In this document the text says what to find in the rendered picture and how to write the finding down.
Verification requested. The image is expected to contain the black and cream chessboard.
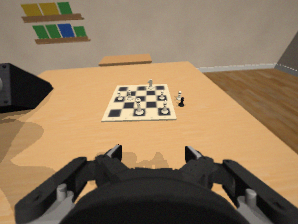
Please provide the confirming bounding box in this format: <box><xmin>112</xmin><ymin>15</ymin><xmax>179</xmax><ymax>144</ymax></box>
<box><xmin>101</xmin><ymin>84</ymin><xmax>177</xmax><ymax>122</ymax></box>

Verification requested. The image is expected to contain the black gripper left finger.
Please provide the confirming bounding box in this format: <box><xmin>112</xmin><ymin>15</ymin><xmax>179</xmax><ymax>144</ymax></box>
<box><xmin>15</xmin><ymin>145</ymin><xmax>141</xmax><ymax>224</ymax></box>

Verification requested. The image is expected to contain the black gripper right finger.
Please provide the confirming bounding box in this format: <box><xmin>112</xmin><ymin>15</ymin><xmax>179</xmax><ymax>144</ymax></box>
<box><xmin>166</xmin><ymin>146</ymin><xmax>298</xmax><ymax>224</ymax></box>

